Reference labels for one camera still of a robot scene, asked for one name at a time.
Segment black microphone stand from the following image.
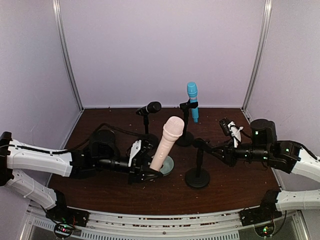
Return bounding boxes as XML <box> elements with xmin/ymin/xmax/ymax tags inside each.
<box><xmin>141</xmin><ymin>114</ymin><xmax>159</xmax><ymax>145</ymax></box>
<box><xmin>184</xmin><ymin>138</ymin><xmax>211</xmax><ymax>189</ymax></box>
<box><xmin>175</xmin><ymin>100</ymin><xmax>198</xmax><ymax>147</ymax></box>

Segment pink toy microphone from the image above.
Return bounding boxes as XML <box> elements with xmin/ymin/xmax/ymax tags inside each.
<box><xmin>150</xmin><ymin>116</ymin><xmax>185</xmax><ymax>172</ymax></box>

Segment black microphone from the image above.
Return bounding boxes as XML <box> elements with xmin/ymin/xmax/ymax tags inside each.
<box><xmin>135</xmin><ymin>101</ymin><xmax>162</xmax><ymax>116</ymax></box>

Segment blue toy microphone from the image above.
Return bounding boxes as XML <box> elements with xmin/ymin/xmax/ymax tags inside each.
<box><xmin>187</xmin><ymin>81</ymin><xmax>199</xmax><ymax>123</ymax></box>

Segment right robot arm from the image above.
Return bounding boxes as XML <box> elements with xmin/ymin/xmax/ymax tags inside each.
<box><xmin>207</xmin><ymin>118</ymin><xmax>320</xmax><ymax>212</ymax></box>

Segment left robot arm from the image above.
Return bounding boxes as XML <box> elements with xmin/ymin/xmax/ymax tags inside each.
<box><xmin>0</xmin><ymin>129</ymin><xmax>167</xmax><ymax>218</ymax></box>

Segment green ceramic bowl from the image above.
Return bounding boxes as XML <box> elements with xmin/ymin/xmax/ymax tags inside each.
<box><xmin>159</xmin><ymin>155</ymin><xmax>175</xmax><ymax>177</ymax></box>

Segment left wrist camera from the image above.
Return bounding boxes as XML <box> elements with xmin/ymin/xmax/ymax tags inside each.
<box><xmin>128</xmin><ymin>139</ymin><xmax>154</xmax><ymax>167</ymax></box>

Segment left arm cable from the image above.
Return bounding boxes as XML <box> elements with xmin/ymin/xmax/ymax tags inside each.
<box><xmin>4</xmin><ymin>122</ymin><xmax>143</xmax><ymax>155</ymax></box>

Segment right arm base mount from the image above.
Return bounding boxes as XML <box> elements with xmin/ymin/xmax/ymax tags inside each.
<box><xmin>239</xmin><ymin>206</ymin><xmax>283</xmax><ymax>239</ymax></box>

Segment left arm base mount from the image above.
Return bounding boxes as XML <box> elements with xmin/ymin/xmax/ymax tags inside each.
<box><xmin>42</xmin><ymin>207</ymin><xmax>90</xmax><ymax>240</ymax></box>

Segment right aluminium frame post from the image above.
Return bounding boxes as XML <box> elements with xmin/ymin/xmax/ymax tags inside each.
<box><xmin>242</xmin><ymin>0</ymin><xmax>273</xmax><ymax>113</ymax></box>

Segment aluminium frame post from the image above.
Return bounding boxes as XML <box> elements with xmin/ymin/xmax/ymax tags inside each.
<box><xmin>52</xmin><ymin>0</ymin><xmax>84</xmax><ymax>112</ymax></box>
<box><xmin>242</xmin><ymin>0</ymin><xmax>273</xmax><ymax>113</ymax></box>

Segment left aluminium frame post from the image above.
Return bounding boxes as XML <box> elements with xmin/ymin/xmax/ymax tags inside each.
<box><xmin>52</xmin><ymin>0</ymin><xmax>84</xmax><ymax>112</ymax></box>

